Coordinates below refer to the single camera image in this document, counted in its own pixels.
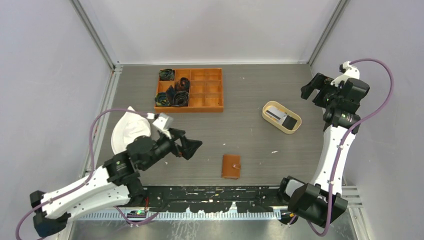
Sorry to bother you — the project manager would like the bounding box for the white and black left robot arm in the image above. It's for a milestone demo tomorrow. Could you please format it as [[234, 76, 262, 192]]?
[[30, 128, 203, 238]]

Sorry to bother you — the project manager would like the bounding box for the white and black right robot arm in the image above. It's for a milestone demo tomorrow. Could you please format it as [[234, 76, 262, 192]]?
[[277, 73, 370, 228]]

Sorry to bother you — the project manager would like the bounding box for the white cloth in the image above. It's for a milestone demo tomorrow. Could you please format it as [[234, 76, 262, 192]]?
[[110, 112, 151, 155]]

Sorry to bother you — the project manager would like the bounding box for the brown leather card holder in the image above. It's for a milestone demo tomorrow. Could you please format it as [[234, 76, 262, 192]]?
[[221, 154, 241, 180]]

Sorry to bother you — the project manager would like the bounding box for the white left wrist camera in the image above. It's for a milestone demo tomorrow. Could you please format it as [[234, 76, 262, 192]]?
[[152, 112, 174, 139]]

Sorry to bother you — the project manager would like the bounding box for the orange wooden compartment box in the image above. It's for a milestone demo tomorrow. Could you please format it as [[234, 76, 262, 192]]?
[[153, 68, 224, 113]]

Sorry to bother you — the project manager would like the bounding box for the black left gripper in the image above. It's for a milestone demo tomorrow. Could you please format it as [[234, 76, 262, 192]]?
[[141, 127, 202, 170]]

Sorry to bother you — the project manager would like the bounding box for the aluminium frame rail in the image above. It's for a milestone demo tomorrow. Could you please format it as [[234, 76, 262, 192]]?
[[75, 204, 291, 223]]

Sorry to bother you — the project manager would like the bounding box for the beige oval tray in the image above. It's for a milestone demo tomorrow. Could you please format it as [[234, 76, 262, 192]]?
[[261, 100, 302, 135]]

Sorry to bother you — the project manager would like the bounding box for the white credit card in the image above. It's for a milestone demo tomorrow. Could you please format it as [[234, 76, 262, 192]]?
[[265, 106, 288, 125]]

